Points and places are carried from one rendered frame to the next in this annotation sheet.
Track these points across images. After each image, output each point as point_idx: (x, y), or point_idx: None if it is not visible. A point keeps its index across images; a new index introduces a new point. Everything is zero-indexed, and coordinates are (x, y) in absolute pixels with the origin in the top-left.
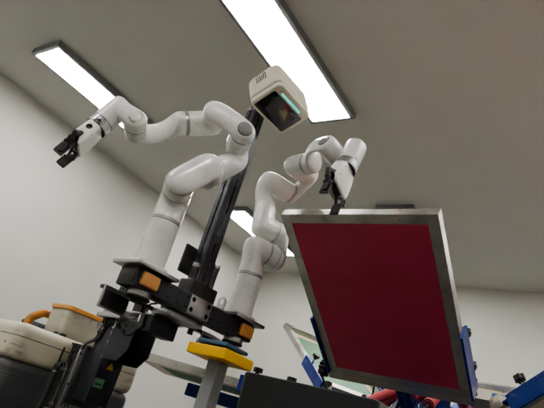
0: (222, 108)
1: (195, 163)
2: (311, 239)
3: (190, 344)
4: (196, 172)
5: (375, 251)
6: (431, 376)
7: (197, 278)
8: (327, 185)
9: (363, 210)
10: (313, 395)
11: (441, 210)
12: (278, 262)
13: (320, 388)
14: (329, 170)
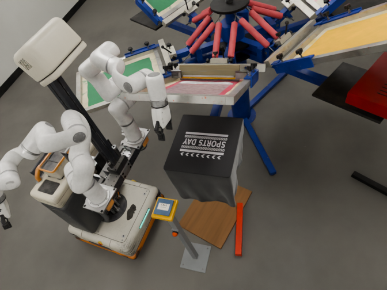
0: (52, 143)
1: (79, 178)
2: None
3: (152, 217)
4: (84, 180)
5: None
6: None
7: (114, 164)
8: (162, 137)
9: (179, 96)
10: (201, 176)
11: (234, 96)
12: (133, 103)
13: (203, 174)
14: (157, 132)
